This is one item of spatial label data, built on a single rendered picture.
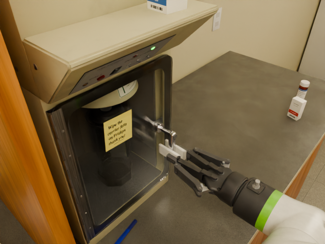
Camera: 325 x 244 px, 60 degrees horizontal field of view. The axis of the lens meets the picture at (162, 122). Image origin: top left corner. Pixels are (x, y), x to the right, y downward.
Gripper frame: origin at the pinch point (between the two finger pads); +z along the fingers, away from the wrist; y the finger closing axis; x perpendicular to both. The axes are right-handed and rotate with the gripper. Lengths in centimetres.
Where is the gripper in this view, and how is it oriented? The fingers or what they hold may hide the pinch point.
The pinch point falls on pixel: (172, 151)
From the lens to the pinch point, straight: 74.2
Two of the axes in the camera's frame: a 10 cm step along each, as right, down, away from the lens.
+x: 0.0, 7.9, 6.1
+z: -7.4, -4.1, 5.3
